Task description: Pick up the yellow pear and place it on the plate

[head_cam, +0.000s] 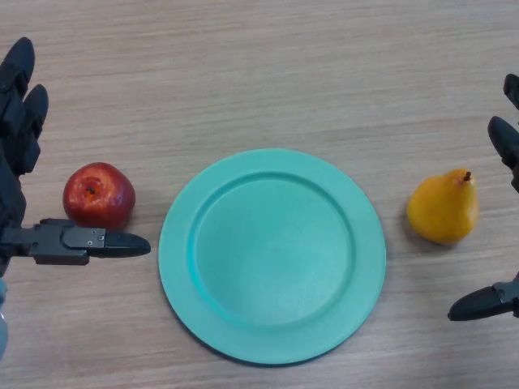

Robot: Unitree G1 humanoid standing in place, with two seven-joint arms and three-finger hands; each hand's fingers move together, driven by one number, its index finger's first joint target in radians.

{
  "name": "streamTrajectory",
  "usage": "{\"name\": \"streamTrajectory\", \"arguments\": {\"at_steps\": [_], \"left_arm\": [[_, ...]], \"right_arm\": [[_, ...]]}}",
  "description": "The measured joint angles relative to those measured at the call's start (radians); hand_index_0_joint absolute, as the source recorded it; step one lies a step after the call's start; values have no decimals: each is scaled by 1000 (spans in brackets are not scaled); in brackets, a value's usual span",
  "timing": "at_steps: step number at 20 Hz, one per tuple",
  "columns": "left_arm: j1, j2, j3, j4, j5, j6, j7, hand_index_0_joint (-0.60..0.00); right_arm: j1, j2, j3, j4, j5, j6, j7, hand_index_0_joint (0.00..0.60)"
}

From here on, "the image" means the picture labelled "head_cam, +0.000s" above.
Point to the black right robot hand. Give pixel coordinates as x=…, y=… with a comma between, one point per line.
x=507, y=138

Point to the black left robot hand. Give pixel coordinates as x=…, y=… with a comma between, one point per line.
x=12, y=133

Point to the red apple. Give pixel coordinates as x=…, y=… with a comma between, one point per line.
x=99, y=198

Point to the teal round plate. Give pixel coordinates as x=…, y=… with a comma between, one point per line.
x=271, y=259

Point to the yellow pear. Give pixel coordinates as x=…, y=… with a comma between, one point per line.
x=444, y=210

